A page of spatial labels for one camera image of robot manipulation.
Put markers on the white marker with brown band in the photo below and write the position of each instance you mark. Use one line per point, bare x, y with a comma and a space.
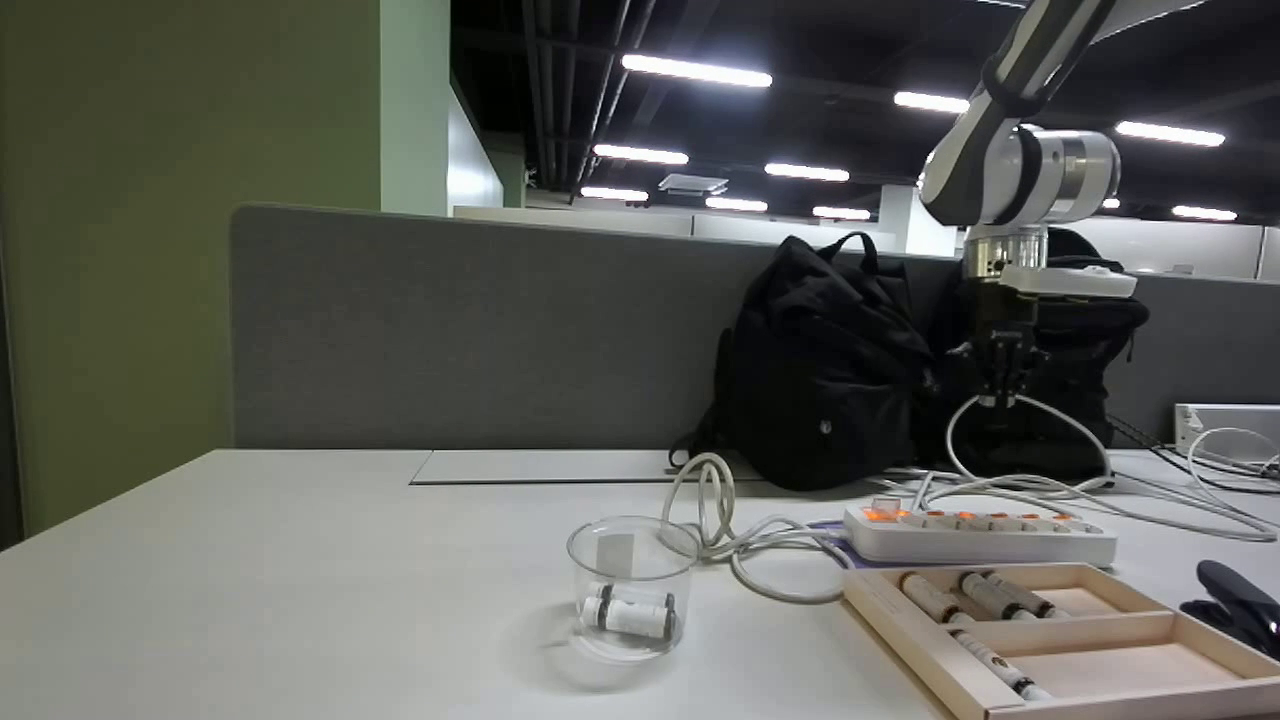
990, 596
927, 597
1030, 598
995, 662

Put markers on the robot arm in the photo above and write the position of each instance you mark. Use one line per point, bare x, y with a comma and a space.
1050, 175

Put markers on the black clip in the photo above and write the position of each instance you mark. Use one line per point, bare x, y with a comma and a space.
1240, 605

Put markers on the white power strip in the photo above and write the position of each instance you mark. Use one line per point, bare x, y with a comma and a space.
985, 538

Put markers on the clear glass beaker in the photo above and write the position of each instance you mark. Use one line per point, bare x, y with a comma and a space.
632, 600

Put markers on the white box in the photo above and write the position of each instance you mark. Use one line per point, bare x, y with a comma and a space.
1225, 418

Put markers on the wooden compartment tray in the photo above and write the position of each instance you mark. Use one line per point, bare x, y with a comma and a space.
1100, 665

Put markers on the white tube with black cap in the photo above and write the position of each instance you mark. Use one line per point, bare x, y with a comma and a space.
640, 598
628, 619

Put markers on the grey desk partition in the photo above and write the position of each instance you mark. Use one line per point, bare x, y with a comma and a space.
470, 330

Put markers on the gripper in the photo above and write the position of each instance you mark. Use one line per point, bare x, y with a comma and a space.
1003, 310

